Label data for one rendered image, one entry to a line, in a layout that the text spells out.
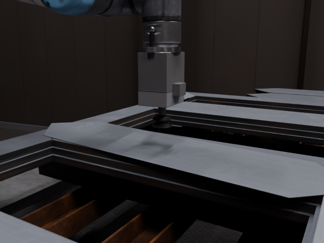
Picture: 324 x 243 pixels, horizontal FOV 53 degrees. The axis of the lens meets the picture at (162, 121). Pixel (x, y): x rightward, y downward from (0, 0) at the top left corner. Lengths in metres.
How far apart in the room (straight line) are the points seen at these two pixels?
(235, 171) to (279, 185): 0.08
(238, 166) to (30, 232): 0.36
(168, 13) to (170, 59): 0.08
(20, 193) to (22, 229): 0.56
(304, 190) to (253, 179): 0.08
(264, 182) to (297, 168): 0.10
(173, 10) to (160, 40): 0.06
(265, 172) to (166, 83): 0.24
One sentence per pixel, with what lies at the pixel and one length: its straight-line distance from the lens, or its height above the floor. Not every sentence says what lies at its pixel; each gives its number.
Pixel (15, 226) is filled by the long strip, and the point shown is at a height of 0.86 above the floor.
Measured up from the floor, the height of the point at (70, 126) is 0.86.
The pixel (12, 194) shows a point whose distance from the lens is 0.99.
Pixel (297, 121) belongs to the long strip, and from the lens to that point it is 1.01.
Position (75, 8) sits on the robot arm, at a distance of 0.56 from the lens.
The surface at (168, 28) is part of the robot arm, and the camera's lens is 0.63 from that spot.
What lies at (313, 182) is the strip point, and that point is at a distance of 0.57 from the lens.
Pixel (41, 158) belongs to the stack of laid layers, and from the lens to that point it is 0.76.
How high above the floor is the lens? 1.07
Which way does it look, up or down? 13 degrees down
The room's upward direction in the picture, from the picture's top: straight up
